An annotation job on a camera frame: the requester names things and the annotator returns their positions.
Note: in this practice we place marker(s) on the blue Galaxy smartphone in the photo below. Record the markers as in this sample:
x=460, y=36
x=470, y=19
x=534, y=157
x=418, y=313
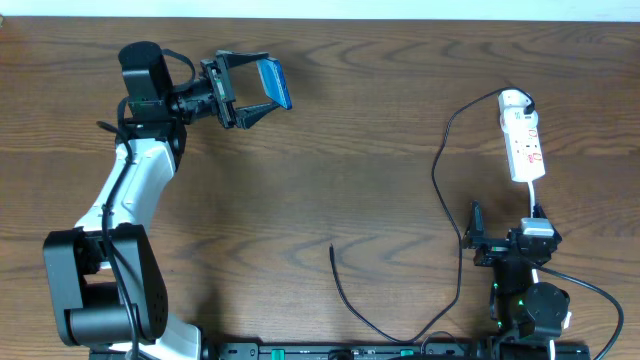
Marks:
x=274, y=82

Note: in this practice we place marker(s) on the white USB wall charger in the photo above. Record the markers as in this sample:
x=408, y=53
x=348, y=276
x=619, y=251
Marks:
x=517, y=111

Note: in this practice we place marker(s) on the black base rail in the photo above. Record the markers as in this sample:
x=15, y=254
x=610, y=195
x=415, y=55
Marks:
x=439, y=350

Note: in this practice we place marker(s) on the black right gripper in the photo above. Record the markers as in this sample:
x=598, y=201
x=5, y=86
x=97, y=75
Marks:
x=498, y=248

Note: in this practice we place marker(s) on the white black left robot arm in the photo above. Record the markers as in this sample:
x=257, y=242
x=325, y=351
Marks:
x=106, y=287

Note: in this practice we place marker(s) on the white power strip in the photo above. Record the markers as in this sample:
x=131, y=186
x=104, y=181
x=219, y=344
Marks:
x=524, y=152

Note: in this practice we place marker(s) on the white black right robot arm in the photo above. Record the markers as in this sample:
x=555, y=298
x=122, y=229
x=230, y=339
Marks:
x=529, y=313

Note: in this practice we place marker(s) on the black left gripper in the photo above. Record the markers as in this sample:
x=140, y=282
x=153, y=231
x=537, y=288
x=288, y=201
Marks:
x=226, y=90

